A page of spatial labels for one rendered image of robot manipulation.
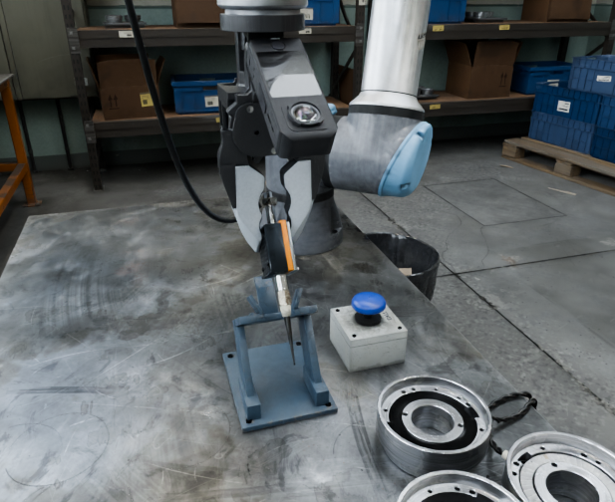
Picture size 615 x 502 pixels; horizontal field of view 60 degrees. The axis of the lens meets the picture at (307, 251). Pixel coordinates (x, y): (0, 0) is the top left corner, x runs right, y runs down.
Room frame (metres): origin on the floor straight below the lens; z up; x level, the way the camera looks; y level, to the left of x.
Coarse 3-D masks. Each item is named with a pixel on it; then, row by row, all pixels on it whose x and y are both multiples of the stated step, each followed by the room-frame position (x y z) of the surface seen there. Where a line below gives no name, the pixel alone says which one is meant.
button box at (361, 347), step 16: (336, 320) 0.54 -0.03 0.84; (352, 320) 0.53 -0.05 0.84; (368, 320) 0.53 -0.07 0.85; (384, 320) 0.53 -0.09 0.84; (336, 336) 0.54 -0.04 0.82; (352, 336) 0.50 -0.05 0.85; (368, 336) 0.50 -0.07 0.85; (384, 336) 0.50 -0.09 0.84; (400, 336) 0.51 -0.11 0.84; (352, 352) 0.49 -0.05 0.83; (368, 352) 0.50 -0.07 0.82; (384, 352) 0.50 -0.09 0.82; (400, 352) 0.51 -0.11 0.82; (352, 368) 0.49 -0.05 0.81; (368, 368) 0.50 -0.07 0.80
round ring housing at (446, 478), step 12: (420, 480) 0.31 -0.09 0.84; (432, 480) 0.31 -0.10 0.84; (444, 480) 0.31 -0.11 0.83; (456, 480) 0.31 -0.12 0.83; (468, 480) 0.31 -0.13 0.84; (480, 480) 0.31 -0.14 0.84; (408, 492) 0.30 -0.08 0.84; (420, 492) 0.30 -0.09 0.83; (468, 492) 0.30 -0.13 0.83; (480, 492) 0.30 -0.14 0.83; (492, 492) 0.30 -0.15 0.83; (504, 492) 0.29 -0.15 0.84
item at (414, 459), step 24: (408, 384) 0.43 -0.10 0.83; (432, 384) 0.43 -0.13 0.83; (456, 384) 0.42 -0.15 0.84; (384, 408) 0.40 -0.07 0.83; (408, 408) 0.40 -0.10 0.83; (432, 408) 0.41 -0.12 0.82; (480, 408) 0.40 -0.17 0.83; (384, 432) 0.37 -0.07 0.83; (456, 432) 0.37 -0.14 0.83; (480, 432) 0.37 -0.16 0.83; (408, 456) 0.34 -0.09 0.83; (432, 456) 0.34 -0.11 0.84; (456, 456) 0.33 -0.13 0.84; (480, 456) 0.35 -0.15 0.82
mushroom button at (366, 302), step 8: (360, 296) 0.54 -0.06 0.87; (368, 296) 0.54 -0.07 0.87; (376, 296) 0.54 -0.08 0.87; (352, 304) 0.53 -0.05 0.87; (360, 304) 0.52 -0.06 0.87; (368, 304) 0.52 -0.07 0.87; (376, 304) 0.52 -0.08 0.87; (384, 304) 0.53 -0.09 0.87; (360, 312) 0.52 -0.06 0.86; (368, 312) 0.52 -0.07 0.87; (376, 312) 0.52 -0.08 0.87
